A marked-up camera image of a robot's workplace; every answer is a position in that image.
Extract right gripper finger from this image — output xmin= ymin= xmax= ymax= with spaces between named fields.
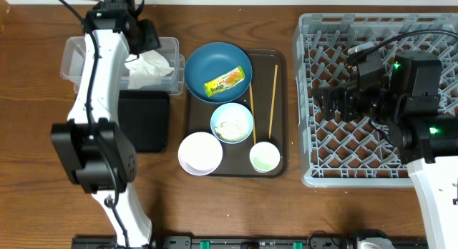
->
xmin=321 ymin=91 xmax=346 ymax=120
xmin=311 ymin=87 xmax=344 ymax=107

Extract white napkin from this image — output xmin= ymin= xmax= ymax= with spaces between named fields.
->
xmin=125 ymin=50 xmax=175 ymax=89

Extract dark blue plate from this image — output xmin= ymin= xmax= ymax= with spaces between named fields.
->
xmin=184 ymin=42 xmax=253 ymax=104

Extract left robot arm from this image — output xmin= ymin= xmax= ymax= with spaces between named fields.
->
xmin=51 ymin=0 xmax=160 ymax=248

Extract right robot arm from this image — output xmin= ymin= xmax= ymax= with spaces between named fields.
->
xmin=311 ymin=43 xmax=457 ymax=248

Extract grey dishwasher rack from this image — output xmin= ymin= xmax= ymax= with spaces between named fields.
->
xmin=293 ymin=13 xmax=457 ymax=188

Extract clear plastic bin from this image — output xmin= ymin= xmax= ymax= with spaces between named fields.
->
xmin=60 ymin=36 xmax=185 ymax=95

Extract right wooden chopstick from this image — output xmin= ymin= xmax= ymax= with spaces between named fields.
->
xmin=268 ymin=64 xmax=278 ymax=139

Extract wooden chopstick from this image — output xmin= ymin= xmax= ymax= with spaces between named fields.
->
xmin=249 ymin=83 xmax=257 ymax=145
xmin=268 ymin=64 xmax=278 ymax=139

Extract black rectangular tray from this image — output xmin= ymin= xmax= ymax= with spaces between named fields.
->
xmin=117 ymin=90 xmax=170 ymax=153

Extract left wooden chopstick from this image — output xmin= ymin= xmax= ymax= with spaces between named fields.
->
xmin=249 ymin=83 xmax=257 ymax=145

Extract small white green cup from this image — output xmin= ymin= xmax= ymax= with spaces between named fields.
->
xmin=249 ymin=142 xmax=281 ymax=173

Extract yellow snack wrapper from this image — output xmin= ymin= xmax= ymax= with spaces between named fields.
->
xmin=203 ymin=66 xmax=245 ymax=97

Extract light blue bowl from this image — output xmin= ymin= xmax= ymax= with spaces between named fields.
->
xmin=210 ymin=103 xmax=253 ymax=144

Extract rice food scraps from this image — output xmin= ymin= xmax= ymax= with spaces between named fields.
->
xmin=215 ymin=122 xmax=249 ymax=142

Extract white pink-rimmed bowl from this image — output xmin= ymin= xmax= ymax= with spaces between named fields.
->
xmin=177 ymin=132 xmax=223 ymax=176

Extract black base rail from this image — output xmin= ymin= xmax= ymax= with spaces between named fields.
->
xmin=70 ymin=236 xmax=429 ymax=249

